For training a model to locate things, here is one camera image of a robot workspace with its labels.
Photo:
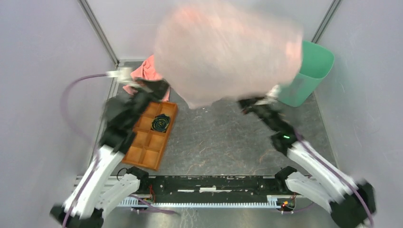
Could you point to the pink plastic trash bag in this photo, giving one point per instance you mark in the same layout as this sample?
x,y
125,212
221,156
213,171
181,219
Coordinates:
x,y
210,50

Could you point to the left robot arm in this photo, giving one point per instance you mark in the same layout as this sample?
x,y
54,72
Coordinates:
x,y
87,206

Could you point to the salmon pink cloth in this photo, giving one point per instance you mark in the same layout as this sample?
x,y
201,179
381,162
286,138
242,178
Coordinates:
x,y
146,71

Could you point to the orange wooden divided tray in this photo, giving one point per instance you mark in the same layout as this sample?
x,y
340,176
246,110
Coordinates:
x,y
148,146

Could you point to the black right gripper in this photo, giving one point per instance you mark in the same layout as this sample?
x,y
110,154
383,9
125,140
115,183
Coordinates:
x,y
250,102

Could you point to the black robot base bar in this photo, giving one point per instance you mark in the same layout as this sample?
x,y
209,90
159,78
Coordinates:
x,y
211,189

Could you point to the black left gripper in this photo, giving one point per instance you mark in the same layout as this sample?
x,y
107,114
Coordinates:
x,y
157,90

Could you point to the blue yellow rolled tie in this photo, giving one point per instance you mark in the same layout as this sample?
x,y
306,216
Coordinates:
x,y
160,123

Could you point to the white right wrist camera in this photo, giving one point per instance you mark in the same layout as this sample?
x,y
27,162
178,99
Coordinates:
x,y
271,96

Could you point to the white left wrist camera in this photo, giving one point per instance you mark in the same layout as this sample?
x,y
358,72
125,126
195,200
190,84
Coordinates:
x,y
123,76

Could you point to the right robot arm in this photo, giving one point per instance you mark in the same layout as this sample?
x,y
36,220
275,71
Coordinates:
x,y
350,203

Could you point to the green plastic trash bin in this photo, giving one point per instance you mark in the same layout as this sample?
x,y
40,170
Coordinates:
x,y
316,65

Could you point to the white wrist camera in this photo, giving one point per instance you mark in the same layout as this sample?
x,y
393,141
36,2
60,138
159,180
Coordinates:
x,y
271,96
123,76

